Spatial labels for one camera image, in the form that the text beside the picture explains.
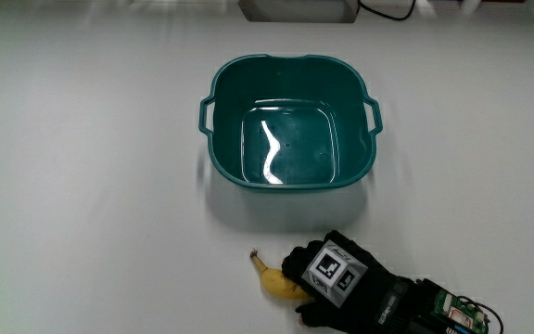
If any person's right hand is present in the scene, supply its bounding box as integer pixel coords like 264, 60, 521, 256
281, 229, 439, 334

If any yellow banana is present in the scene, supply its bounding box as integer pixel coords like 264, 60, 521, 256
249, 250, 313, 301

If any grey box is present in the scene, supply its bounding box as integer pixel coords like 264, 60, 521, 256
237, 0, 360, 24

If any white desk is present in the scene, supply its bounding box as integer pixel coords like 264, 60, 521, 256
0, 0, 534, 334

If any black cable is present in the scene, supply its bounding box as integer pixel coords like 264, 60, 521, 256
356, 0, 417, 22

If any person's right forearm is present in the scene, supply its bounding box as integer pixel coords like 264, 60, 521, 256
408, 277, 504, 334

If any green plastic basin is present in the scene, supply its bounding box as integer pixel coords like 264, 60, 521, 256
198, 53, 384, 193

